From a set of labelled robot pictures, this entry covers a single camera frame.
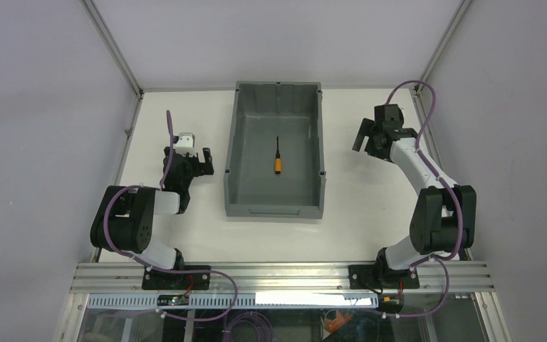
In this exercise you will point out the front aluminium mounting rail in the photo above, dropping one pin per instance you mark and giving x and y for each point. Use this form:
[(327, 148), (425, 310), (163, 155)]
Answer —
[(312, 277)]

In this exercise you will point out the back aluminium frame rail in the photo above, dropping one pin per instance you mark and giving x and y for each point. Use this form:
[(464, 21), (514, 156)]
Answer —
[(233, 87)]

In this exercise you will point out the aluminium frame post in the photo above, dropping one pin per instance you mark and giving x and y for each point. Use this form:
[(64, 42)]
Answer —
[(446, 38), (113, 48)]

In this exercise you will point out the grey plastic storage bin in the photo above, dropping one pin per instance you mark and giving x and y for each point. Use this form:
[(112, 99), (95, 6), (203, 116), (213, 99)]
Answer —
[(263, 110)]

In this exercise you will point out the left aluminium frame post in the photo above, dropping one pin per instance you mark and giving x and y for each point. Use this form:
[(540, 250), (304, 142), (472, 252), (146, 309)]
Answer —
[(113, 48)]

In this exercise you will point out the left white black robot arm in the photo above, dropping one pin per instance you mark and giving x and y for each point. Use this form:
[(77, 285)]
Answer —
[(124, 220)]

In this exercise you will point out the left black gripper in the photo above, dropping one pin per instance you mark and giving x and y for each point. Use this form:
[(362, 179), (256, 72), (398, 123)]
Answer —
[(191, 159)]

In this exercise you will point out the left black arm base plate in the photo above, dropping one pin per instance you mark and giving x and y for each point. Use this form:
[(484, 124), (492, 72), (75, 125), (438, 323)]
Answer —
[(197, 279)]

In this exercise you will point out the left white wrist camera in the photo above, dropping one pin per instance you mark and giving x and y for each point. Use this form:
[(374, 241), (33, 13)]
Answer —
[(184, 144)]

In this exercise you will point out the right aluminium frame post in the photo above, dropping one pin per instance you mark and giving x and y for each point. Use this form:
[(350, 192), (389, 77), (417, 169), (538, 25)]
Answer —
[(446, 38)]

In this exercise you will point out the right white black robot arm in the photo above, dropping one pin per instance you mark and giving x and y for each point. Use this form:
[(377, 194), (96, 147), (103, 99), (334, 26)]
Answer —
[(444, 218)]

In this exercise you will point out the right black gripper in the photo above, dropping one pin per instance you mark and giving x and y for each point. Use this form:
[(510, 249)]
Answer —
[(370, 140)]

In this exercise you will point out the orange object under table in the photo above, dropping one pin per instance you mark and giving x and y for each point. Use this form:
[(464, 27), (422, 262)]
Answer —
[(335, 319)]

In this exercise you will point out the white slotted cable duct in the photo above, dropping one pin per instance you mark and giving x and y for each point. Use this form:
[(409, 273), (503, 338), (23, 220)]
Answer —
[(259, 300)]

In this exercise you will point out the orange black handled screwdriver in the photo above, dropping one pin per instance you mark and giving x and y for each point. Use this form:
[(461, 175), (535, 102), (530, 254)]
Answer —
[(277, 161)]

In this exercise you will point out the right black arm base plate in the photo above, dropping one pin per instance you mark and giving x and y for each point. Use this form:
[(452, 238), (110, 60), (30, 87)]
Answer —
[(379, 277)]

